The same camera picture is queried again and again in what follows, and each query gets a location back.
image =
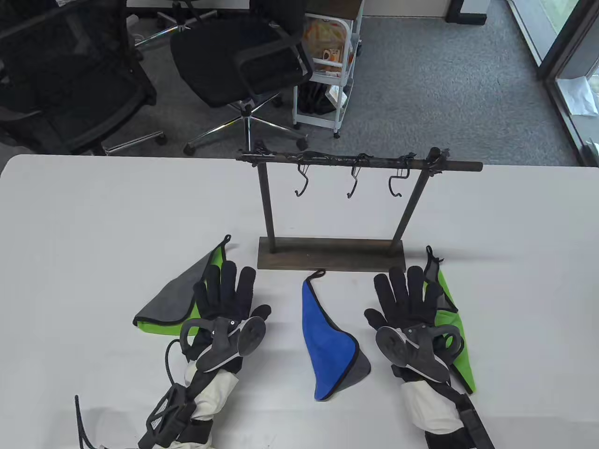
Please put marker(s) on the person's left hand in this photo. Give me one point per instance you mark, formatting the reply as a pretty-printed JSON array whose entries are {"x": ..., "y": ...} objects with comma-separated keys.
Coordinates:
[{"x": 229, "y": 294}]

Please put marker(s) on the person's right hand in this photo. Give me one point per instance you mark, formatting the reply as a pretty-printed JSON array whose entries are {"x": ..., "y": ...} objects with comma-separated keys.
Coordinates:
[{"x": 402, "y": 294}]

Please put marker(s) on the green grey hand towel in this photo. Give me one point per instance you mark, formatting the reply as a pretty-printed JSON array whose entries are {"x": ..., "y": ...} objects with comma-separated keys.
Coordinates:
[
  {"x": 173, "y": 304},
  {"x": 463, "y": 369}
]

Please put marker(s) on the blue grey hand towel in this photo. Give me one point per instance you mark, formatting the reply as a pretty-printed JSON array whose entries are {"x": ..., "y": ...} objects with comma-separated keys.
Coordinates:
[{"x": 327, "y": 346}]

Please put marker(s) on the black metal s-hook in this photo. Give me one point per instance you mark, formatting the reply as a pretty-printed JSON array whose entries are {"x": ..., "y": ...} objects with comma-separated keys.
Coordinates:
[
  {"x": 306, "y": 180},
  {"x": 390, "y": 184},
  {"x": 354, "y": 184}
]

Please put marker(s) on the person's right forearm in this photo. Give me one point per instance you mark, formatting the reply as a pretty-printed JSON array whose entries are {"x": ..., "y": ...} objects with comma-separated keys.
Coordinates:
[{"x": 426, "y": 407}]

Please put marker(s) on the person's left forearm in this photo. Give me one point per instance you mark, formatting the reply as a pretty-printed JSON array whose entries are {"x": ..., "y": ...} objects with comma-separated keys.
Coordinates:
[{"x": 210, "y": 397}]

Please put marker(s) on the grey left hand controller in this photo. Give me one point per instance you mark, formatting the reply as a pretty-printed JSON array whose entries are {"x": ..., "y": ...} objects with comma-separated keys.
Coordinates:
[{"x": 224, "y": 346}]

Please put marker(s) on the grey hand controller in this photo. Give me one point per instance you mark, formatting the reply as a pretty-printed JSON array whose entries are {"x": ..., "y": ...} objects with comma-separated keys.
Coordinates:
[
  {"x": 224, "y": 346},
  {"x": 421, "y": 355}
]

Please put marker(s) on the grey right hand controller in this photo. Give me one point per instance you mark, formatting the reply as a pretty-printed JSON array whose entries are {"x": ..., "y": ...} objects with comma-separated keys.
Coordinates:
[{"x": 421, "y": 355}]

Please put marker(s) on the dark wooden hanging rack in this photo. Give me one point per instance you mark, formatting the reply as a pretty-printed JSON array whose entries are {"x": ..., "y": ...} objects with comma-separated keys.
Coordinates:
[{"x": 327, "y": 255}]

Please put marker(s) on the white rolling cart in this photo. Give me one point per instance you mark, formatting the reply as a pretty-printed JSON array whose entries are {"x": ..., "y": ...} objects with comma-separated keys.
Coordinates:
[{"x": 304, "y": 117}]

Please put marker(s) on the black bag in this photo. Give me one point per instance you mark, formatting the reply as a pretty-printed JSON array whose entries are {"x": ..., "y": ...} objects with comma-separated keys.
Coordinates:
[{"x": 316, "y": 100}]

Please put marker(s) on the black mesh office chair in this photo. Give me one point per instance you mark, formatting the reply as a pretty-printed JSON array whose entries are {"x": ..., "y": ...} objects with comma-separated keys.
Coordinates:
[
  {"x": 210, "y": 61},
  {"x": 70, "y": 93}
]

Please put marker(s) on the white paper sheet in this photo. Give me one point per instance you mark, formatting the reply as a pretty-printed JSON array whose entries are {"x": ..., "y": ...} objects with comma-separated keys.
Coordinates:
[{"x": 578, "y": 96}]

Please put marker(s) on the orange snack packets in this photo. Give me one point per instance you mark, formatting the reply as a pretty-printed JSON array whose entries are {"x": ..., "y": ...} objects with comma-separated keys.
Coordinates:
[{"x": 323, "y": 35}]

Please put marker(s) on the chrome office chair base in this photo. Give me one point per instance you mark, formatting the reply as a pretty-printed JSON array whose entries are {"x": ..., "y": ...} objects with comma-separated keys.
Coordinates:
[{"x": 164, "y": 30}]

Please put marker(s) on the black desk leg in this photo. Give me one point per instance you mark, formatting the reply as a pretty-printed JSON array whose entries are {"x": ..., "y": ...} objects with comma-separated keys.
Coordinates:
[{"x": 465, "y": 11}]

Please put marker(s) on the dark window frame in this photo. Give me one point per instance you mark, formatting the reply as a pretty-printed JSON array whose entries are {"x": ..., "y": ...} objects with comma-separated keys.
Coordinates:
[{"x": 561, "y": 47}]

